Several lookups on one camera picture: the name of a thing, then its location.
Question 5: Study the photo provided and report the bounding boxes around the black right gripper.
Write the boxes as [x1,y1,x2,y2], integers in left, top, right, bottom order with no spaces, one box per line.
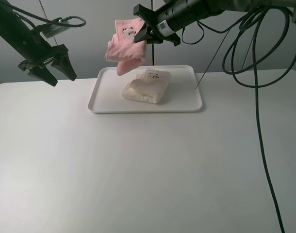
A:
[133,4,181,46]

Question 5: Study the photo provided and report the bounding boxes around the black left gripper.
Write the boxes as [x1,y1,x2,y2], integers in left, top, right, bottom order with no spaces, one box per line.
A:
[17,29,77,86]

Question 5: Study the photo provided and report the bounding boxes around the pink towel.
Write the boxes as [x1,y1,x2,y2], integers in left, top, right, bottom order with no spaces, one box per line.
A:
[105,18,147,76]

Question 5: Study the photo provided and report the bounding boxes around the cream white towel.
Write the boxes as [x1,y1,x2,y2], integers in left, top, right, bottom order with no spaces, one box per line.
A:
[122,68,171,104]

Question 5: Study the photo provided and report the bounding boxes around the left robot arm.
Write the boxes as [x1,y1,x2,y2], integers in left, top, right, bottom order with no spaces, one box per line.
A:
[0,0,77,86]

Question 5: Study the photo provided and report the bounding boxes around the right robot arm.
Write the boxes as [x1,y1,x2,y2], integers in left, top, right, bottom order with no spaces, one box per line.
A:
[133,0,296,46]

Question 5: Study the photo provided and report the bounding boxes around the white rectangular plastic tray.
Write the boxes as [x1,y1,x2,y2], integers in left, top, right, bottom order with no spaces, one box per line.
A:
[88,65,203,114]

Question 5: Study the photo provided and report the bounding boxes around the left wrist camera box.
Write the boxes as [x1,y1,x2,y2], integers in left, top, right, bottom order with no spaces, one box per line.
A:
[38,17,70,38]

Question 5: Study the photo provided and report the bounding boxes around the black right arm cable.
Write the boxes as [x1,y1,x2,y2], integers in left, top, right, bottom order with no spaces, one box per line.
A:
[181,0,296,233]

